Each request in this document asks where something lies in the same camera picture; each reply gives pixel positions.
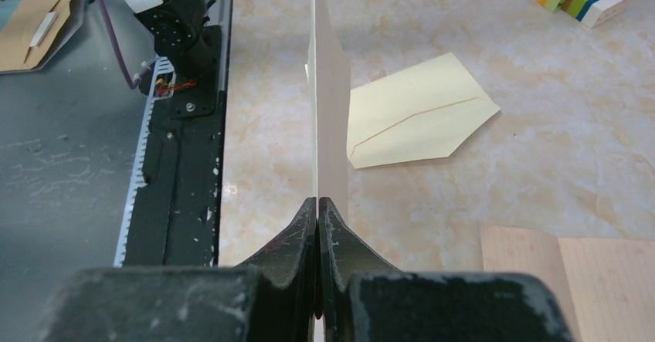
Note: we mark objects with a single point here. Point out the brown envelope on tray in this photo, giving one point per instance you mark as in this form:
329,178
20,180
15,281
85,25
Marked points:
30,33

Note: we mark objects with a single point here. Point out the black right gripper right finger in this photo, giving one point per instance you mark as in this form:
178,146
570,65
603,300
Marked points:
340,254

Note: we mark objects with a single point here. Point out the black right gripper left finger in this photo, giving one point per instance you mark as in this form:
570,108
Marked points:
284,298

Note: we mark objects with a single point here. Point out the pink lined notepad sheet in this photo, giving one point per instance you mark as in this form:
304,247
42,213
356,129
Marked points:
605,287

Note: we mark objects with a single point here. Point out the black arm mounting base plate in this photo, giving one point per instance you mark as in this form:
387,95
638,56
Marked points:
172,212

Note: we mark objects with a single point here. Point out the cream yellow envelope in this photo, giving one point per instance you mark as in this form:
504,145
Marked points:
423,112

